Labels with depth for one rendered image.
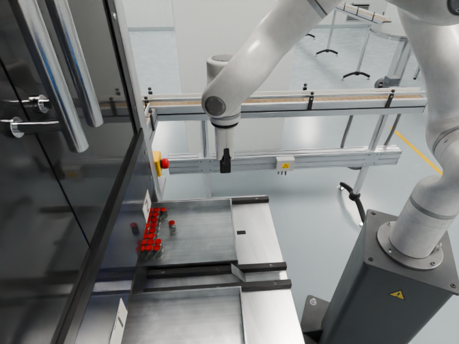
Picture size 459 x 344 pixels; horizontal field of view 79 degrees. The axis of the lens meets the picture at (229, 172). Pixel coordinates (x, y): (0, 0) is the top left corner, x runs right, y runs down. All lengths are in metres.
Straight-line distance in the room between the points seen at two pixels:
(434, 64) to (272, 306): 0.66
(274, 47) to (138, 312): 0.71
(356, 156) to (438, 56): 1.45
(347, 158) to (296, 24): 1.55
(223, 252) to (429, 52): 0.71
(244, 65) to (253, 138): 1.91
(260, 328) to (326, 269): 1.28
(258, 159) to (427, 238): 1.18
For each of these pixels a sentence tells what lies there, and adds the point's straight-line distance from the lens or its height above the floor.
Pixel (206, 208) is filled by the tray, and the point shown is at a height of 0.88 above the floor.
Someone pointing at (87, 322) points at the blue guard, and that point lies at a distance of 0.53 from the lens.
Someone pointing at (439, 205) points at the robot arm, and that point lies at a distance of 0.92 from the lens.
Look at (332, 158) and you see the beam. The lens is 2.05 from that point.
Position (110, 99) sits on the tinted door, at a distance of 0.66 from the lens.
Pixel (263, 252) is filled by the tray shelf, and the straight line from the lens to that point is 0.91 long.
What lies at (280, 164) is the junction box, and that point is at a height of 0.51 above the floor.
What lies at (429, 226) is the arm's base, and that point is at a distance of 0.97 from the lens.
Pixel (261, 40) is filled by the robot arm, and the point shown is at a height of 1.47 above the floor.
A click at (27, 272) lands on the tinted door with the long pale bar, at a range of 0.40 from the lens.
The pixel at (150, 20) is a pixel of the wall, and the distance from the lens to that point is 8.88.
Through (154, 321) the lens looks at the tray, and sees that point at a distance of 0.81.
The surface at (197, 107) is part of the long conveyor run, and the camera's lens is 1.65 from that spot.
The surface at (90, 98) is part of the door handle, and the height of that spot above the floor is 1.47.
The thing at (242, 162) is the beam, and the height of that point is 0.51.
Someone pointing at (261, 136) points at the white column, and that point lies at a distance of 2.50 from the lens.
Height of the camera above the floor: 1.60
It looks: 37 degrees down
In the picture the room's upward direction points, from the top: straight up
